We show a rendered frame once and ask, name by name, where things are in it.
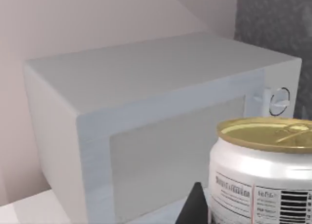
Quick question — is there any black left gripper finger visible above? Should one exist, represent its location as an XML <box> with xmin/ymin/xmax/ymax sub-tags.
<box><xmin>175</xmin><ymin>182</ymin><xmax>212</xmax><ymax>224</ymax></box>

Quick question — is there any silver can with gold lid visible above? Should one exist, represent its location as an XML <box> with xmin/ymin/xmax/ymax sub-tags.
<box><xmin>208</xmin><ymin>117</ymin><xmax>312</xmax><ymax>224</ymax></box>

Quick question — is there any microwave oven door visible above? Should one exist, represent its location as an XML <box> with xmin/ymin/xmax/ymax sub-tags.
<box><xmin>76</xmin><ymin>69</ymin><xmax>266</xmax><ymax>224</ymax></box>

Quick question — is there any white microwave knob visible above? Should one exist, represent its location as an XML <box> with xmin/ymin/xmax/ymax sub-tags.
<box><xmin>269</xmin><ymin>87</ymin><xmax>291</xmax><ymax>117</ymax></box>

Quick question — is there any pale microwave oven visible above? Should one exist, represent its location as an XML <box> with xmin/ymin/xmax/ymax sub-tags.
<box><xmin>23</xmin><ymin>31</ymin><xmax>303</xmax><ymax>224</ymax></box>

